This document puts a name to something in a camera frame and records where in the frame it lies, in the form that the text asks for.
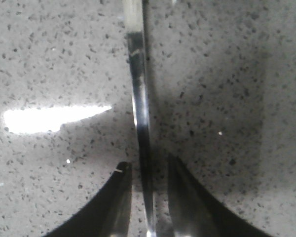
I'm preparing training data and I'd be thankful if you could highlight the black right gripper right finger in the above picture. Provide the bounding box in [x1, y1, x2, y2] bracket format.
[167, 155, 267, 237]

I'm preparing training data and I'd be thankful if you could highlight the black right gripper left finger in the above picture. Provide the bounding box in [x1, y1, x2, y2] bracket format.
[46, 162, 132, 237]

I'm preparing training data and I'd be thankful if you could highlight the silver metal spoon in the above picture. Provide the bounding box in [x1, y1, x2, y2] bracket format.
[123, 0, 157, 237]

